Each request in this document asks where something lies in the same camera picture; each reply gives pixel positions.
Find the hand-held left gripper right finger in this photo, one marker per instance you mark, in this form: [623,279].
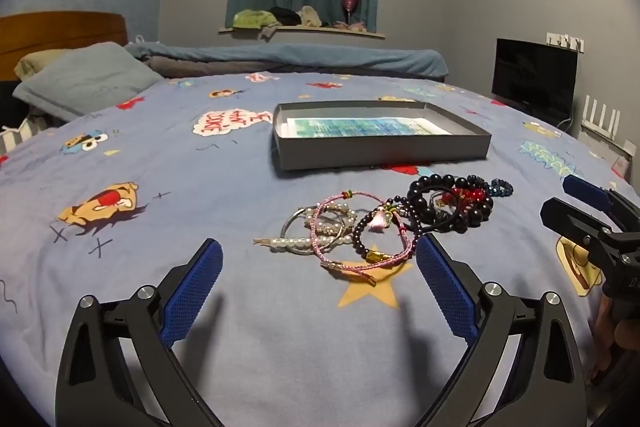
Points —
[447,292]

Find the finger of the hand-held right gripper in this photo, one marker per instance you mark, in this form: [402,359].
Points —
[585,193]
[565,219]

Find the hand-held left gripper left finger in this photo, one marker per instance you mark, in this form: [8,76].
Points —
[195,292]

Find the pearl hair clip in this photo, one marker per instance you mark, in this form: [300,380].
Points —
[280,244]

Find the pink tassel charm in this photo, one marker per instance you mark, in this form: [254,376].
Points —
[377,221]

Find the silver bangle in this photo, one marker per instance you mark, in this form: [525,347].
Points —
[295,252]

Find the grey cardboard box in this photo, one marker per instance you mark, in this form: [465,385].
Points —
[380,152]

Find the person's right hand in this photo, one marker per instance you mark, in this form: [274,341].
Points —
[607,327]

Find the white router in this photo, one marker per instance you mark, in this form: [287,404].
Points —
[600,127]

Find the cartoon printed bedsheet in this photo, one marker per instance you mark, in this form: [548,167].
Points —
[175,187]

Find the black monitor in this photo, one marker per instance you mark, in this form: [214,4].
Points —
[532,77]

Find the blue-green printed sheet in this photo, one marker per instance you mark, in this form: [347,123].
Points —
[360,127]

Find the striped cloth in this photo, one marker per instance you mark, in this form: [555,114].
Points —
[15,137]

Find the grey-blue pillow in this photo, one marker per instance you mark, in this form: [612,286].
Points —
[85,79]

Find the folded blue blanket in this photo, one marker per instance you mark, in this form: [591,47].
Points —
[300,57]

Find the green cloth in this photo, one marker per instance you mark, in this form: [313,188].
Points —
[250,18]

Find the beige pillow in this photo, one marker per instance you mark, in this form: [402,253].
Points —
[35,62]

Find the window sill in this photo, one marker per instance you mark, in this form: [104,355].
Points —
[310,31]

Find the black cloth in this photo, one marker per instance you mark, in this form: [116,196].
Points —
[285,14]

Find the wooden headboard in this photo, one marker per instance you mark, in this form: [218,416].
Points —
[60,29]

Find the beige cloth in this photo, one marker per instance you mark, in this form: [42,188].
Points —
[310,16]

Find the wall sockets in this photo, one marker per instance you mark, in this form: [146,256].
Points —
[567,42]

